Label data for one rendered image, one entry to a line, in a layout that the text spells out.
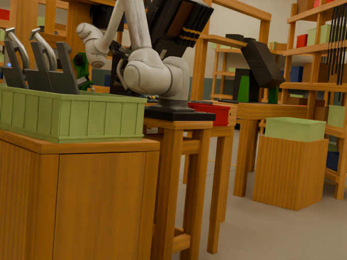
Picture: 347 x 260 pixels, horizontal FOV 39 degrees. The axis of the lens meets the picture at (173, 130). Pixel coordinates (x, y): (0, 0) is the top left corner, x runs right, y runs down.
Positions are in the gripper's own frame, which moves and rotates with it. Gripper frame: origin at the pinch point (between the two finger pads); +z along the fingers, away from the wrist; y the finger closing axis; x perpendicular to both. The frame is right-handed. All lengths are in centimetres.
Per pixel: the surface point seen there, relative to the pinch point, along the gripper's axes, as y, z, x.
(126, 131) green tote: -110, -80, -25
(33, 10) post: 22, -57, 16
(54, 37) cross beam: 23.6, -30.7, 26.8
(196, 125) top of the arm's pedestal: -89, -20, -29
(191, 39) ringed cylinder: -1.2, 31.1, -34.0
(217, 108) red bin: -65, 18, -30
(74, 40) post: 19.0, -21.5, 19.1
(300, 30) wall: 468, 824, -49
